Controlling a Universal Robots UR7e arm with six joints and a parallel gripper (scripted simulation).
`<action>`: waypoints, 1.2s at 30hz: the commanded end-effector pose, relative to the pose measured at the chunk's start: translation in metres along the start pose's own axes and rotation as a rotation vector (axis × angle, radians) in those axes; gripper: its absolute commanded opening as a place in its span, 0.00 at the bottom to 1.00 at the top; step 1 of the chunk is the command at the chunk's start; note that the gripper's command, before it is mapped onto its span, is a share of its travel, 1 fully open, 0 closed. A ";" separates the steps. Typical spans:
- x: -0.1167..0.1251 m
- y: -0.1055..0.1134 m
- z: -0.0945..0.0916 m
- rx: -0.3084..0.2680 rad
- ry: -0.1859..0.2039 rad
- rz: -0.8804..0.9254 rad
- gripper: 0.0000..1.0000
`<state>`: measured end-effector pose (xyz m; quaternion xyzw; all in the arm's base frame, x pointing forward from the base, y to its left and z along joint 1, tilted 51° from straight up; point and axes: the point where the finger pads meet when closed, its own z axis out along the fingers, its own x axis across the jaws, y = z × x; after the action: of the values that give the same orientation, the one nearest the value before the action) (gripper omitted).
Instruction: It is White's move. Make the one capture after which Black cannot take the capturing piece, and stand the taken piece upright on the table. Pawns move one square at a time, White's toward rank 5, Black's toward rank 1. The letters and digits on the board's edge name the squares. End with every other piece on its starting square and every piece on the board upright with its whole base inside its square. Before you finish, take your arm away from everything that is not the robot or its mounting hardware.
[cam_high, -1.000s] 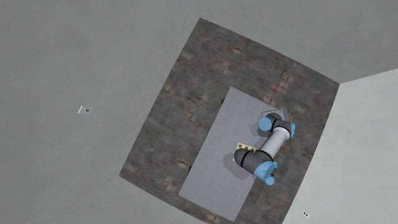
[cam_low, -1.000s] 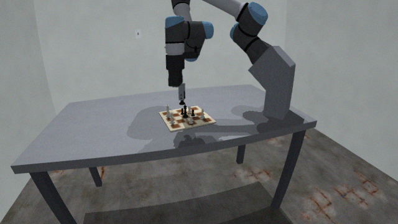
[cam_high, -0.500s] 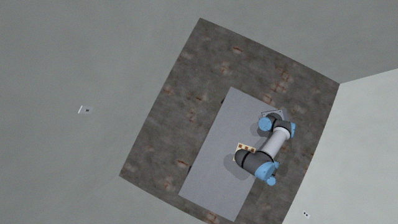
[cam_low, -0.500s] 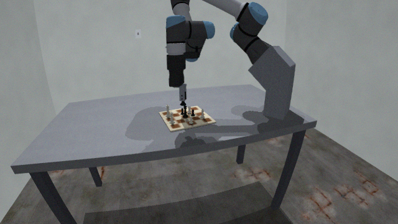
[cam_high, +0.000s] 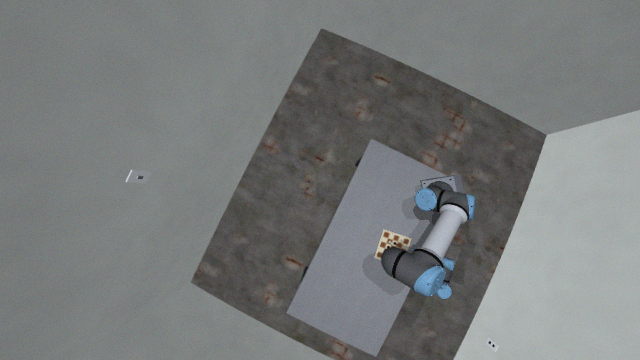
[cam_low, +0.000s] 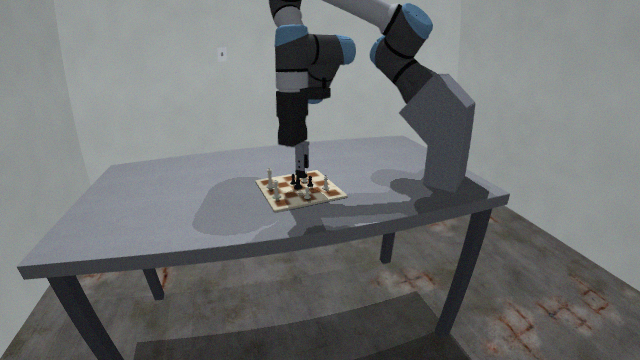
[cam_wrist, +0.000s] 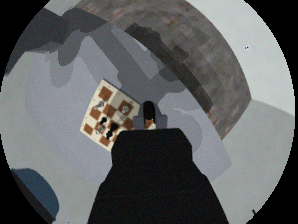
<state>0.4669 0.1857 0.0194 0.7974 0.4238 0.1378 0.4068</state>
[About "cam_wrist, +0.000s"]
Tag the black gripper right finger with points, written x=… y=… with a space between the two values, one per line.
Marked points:
x=159 y=120

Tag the brown and cream chessboard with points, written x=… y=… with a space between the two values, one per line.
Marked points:
x=113 y=100

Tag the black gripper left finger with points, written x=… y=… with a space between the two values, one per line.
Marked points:
x=139 y=121

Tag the black chess piece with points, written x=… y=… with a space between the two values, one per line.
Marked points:
x=148 y=110
x=113 y=127

